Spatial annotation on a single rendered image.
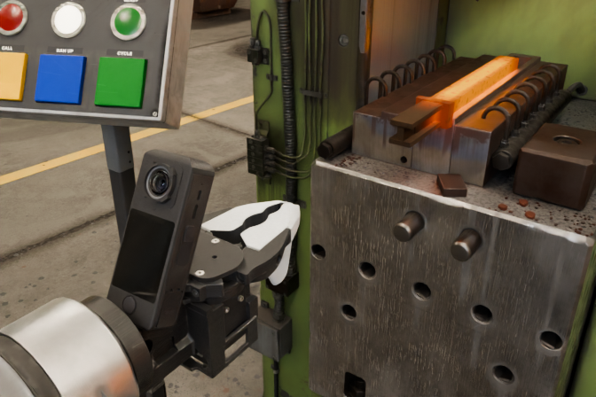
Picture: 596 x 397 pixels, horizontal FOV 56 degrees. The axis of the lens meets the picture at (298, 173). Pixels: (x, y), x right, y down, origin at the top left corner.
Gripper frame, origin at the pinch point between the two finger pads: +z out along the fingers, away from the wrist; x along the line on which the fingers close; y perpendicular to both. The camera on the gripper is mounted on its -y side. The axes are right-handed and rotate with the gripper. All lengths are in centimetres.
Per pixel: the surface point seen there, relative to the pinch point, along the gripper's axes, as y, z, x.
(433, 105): -1.2, 30.5, 0.5
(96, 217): 101, 92, -175
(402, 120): -1.2, 23.1, -0.2
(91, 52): -4, 17, -50
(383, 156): 8.6, 32.9, -7.2
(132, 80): -0.4, 17.7, -42.0
